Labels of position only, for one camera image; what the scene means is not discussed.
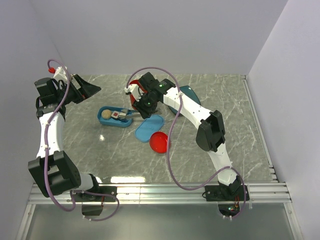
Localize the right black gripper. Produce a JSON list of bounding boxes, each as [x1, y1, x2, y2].
[[131, 92, 159, 120]]

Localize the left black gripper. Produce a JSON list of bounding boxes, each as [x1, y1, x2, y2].
[[55, 74, 101, 105]]

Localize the blue lunch box lid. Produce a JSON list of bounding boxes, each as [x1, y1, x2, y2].
[[135, 114, 165, 143]]

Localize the metal food tongs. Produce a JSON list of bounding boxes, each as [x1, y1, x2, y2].
[[120, 108, 141, 120]]

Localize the sushi roll white centre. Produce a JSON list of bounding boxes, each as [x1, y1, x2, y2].
[[118, 112, 128, 121]]

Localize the red round cup lid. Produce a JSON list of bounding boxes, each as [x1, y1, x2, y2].
[[149, 131, 171, 154]]

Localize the sushi roll red centre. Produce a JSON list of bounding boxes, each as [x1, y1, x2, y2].
[[111, 111, 120, 120]]

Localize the white steamed bun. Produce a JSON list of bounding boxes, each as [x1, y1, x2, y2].
[[101, 109, 113, 120]]

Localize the blue lunch box base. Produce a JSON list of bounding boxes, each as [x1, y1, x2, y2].
[[97, 106, 133, 128]]

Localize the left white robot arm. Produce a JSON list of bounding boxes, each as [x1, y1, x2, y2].
[[28, 74, 101, 201]]

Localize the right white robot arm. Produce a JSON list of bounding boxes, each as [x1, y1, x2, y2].
[[125, 72, 241, 200]]

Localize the red ribbed cup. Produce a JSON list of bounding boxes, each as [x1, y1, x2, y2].
[[128, 79, 144, 110]]

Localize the dark teal square plate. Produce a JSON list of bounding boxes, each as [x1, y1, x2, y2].
[[180, 85, 202, 106]]

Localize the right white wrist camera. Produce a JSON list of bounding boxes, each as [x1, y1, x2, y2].
[[124, 83, 141, 102]]

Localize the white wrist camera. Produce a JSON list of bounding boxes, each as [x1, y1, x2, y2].
[[124, 83, 141, 102], [48, 66, 68, 82]]

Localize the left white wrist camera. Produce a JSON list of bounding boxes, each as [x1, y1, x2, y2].
[[48, 66, 68, 82]]

